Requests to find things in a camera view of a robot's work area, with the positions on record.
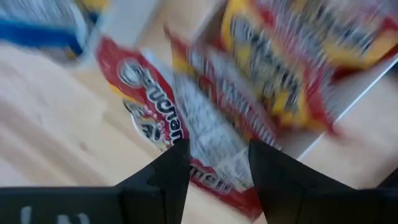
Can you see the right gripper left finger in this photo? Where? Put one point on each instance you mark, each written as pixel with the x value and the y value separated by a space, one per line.
pixel 140 202

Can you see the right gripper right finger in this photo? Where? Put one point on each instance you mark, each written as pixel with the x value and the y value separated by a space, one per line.
pixel 295 199

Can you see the red Maruchan ramen packet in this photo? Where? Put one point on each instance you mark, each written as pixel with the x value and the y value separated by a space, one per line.
pixel 149 93
pixel 357 53
pixel 280 102

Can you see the blue Maruchan ramen packet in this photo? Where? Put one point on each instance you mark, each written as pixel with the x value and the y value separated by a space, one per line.
pixel 37 34

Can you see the white plastic bin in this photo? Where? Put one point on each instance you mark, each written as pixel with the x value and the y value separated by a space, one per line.
pixel 130 18
pixel 348 102

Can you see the black aluminium table frame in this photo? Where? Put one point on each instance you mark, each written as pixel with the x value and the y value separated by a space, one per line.
pixel 390 180

